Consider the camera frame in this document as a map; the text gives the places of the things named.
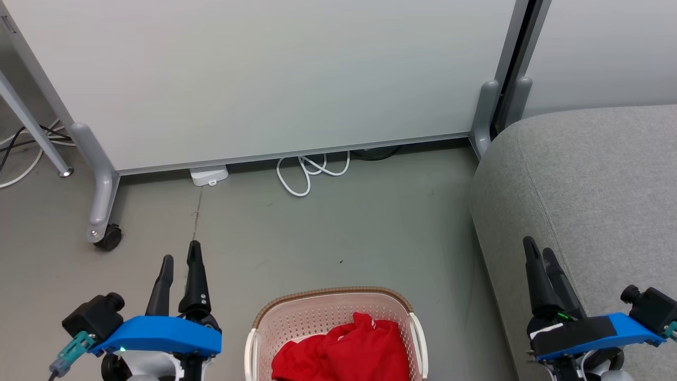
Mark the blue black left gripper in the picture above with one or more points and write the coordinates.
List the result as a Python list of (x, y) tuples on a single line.
[(158, 336)]

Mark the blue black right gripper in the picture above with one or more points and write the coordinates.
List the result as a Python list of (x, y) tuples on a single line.
[(582, 338)]

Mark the red shirt with striped cuff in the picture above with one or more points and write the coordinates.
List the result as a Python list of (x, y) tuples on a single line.
[(370, 349)]

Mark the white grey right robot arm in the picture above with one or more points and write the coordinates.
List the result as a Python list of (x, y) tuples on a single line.
[(613, 377)]

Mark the grey fabric sofa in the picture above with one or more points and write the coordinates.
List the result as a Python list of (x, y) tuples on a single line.
[(597, 201)]

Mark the black caster wheel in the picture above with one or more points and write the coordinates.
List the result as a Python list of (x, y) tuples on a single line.
[(110, 238)]

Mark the white power adapter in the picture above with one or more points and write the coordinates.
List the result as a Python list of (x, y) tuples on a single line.
[(209, 174)]

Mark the beige perforated laundry basket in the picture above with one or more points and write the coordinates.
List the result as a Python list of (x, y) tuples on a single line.
[(301, 328)]

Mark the grey partition leg with caster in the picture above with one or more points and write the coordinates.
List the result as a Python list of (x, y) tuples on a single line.
[(100, 180)]

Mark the grey metal table leg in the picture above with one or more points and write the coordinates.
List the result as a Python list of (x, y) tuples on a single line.
[(31, 127)]

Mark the large white partition panel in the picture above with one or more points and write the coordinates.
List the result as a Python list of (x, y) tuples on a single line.
[(275, 74)]

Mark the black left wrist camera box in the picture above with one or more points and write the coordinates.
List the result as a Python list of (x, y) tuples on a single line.
[(95, 315)]

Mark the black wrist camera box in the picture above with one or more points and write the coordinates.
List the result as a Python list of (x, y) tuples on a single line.
[(653, 309), (95, 315)]

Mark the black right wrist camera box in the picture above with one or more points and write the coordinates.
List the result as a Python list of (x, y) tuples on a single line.
[(653, 309)]

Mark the teal left camera connector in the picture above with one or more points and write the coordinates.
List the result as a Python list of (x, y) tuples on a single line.
[(71, 352)]

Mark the teal camera connector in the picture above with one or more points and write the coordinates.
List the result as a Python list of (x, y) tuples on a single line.
[(71, 352), (671, 332)]

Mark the teal right camera connector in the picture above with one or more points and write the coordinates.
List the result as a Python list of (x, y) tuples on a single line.
[(671, 332)]

